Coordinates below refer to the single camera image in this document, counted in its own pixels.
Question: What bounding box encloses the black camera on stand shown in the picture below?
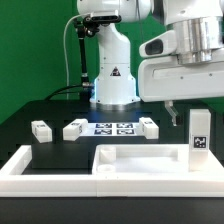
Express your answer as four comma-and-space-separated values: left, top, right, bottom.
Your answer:
74, 15, 121, 38

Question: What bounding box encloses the marker tag sheet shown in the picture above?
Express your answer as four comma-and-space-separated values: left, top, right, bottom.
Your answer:
82, 122, 138, 137

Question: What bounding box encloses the white U-shaped frame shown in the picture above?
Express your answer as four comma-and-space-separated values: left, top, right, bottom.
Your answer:
0, 145, 100, 197

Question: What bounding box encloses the white desk top tray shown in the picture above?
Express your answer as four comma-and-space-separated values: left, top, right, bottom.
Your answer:
92, 144, 224, 197

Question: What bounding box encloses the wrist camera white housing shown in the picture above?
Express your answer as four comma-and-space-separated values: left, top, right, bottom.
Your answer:
139, 30, 178, 58

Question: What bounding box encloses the black cable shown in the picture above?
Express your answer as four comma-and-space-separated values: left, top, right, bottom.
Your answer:
44, 84, 84, 101

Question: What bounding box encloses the black camera stand pole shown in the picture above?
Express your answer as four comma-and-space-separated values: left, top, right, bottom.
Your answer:
77, 28, 91, 101

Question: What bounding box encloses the white grey cable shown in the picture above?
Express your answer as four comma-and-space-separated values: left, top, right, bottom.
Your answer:
63, 13, 92, 100

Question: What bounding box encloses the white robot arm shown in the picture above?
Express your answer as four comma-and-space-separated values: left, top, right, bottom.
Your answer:
77, 0, 224, 110

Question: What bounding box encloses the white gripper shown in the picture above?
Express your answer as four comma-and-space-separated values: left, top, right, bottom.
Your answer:
138, 54, 224, 126

